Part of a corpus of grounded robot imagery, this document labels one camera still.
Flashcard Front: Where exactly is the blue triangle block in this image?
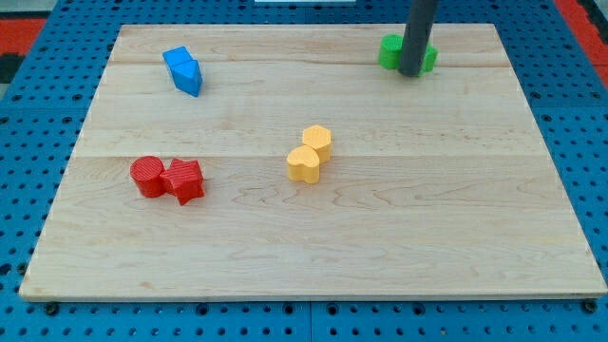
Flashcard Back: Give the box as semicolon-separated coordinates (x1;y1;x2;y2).
170;60;203;97

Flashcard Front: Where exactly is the blue cube block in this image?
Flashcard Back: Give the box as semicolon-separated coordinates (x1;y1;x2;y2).
162;46;193;74

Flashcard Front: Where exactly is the yellow heart block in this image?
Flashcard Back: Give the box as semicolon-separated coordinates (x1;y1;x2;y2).
287;145;320;184

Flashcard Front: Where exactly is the yellow hexagon block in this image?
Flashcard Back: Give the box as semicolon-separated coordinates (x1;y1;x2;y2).
302;124;333;163

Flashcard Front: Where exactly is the light wooden board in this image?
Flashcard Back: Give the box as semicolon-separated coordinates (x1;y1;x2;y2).
20;24;607;302

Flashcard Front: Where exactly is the red star block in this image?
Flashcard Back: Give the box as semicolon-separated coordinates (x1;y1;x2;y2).
160;159;205;206

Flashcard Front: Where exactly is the green block left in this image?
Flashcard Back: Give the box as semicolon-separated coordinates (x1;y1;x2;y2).
378;34;403;69

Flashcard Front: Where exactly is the green block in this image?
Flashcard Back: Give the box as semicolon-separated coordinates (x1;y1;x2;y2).
378;34;403;69
419;44;439;76

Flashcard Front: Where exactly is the red cylinder block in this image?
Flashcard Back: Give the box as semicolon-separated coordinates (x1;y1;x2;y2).
129;156;165;198

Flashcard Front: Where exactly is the green block right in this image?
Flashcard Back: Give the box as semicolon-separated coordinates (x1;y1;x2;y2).
419;44;439;76

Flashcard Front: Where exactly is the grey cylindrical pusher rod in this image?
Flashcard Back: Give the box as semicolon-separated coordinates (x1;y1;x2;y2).
398;0;439;77

